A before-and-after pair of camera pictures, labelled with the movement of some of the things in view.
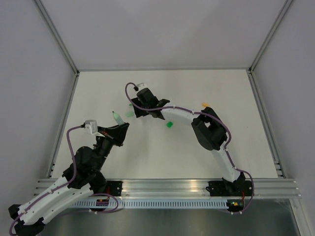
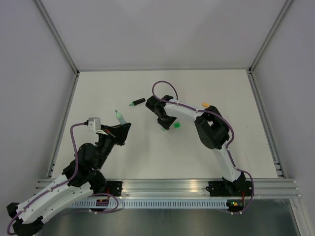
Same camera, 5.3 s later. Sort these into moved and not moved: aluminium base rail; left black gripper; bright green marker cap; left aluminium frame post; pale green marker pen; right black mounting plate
Moved: bright green marker cap; pale green marker pen
Not moved: left aluminium frame post; right black mounting plate; aluminium base rail; left black gripper
